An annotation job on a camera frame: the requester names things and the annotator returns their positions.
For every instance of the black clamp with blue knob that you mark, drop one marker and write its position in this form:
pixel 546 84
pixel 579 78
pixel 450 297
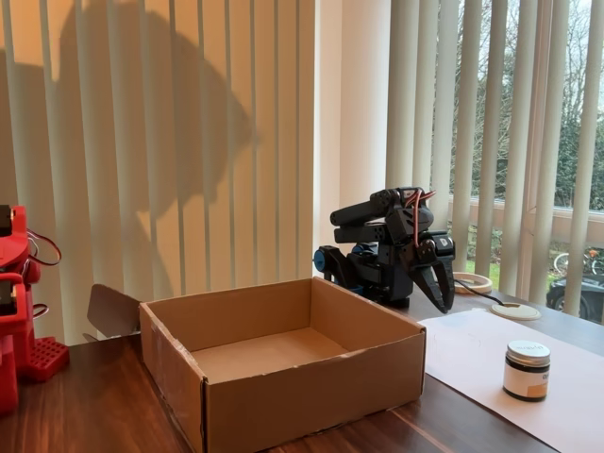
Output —
pixel 330 264

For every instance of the parked bicycle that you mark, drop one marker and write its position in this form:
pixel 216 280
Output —
pixel 578 262

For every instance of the red leader arm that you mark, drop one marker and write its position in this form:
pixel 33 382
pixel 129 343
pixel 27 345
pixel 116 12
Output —
pixel 19 302

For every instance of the parked dark car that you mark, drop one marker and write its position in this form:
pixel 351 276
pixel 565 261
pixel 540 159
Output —
pixel 573 295

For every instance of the open brown cardboard box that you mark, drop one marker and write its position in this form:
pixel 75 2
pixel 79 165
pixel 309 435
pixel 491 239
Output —
pixel 311 391

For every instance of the white paper sheet with circles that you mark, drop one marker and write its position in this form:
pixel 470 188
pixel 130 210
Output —
pixel 476 358

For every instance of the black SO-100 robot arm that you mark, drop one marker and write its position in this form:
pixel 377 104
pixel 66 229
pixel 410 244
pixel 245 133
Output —
pixel 373 236

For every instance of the white vertical blinds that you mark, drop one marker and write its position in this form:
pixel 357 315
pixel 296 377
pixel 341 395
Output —
pixel 165 141
pixel 519 141

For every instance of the masking tape roll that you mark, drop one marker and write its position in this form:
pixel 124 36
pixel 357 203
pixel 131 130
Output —
pixel 474 283

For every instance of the small jar with silver lid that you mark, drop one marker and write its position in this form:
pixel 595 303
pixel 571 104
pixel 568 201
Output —
pixel 526 377

